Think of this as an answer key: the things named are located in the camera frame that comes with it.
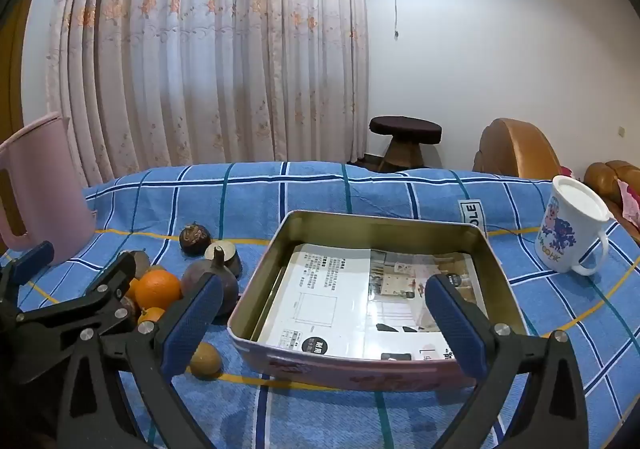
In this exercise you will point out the brown leather sofa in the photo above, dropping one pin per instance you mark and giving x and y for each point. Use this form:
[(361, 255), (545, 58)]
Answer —
[(520, 149)]

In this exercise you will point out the white printed mug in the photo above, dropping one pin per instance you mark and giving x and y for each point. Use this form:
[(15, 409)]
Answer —
[(565, 229)]

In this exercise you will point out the rectangular metal tin box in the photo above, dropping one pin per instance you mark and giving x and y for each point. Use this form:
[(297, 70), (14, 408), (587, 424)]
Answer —
[(325, 224)]

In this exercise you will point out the floral sheer curtain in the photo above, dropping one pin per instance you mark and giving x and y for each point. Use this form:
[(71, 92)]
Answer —
[(200, 54)]

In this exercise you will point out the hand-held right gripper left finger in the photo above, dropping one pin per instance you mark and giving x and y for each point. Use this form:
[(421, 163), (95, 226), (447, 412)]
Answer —
[(192, 324)]

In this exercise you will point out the printed paper leaflet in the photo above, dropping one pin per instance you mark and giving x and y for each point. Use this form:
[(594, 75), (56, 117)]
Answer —
[(330, 299)]

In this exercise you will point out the brown wooden door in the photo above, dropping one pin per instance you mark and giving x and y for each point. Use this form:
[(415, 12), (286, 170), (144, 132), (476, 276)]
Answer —
[(11, 94)]

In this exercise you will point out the pink cloth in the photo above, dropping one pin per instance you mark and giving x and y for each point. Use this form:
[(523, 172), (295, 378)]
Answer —
[(630, 204)]

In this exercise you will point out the blue plaid blanket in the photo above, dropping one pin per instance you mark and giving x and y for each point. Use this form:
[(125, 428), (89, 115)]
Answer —
[(350, 189)]

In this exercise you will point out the dark mangosteen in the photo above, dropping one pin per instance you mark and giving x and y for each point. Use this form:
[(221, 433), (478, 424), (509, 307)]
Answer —
[(195, 241)]

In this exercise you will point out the large orange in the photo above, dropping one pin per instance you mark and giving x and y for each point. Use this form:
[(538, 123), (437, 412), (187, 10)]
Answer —
[(157, 289)]

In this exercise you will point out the pink electric kettle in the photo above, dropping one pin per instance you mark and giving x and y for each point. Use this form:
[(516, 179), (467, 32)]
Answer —
[(45, 179)]

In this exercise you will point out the purple round fruit with stem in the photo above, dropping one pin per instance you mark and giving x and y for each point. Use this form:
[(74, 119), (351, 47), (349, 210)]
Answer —
[(192, 276)]

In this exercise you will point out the halved dark fruit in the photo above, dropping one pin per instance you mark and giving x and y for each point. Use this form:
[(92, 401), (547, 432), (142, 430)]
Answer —
[(230, 251)]

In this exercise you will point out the brown kiwi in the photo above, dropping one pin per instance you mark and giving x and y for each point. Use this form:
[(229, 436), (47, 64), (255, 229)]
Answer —
[(207, 360), (142, 263)]

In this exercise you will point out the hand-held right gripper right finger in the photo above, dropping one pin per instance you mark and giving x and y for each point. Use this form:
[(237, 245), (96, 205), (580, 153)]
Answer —
[(452, 324)]

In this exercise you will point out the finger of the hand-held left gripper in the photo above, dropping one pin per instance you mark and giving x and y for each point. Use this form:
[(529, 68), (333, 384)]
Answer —
[(30, 261), (107, 279)]

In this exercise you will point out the dark round stool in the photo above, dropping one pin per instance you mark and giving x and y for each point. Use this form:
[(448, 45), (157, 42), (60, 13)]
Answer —
[(405, 129)]

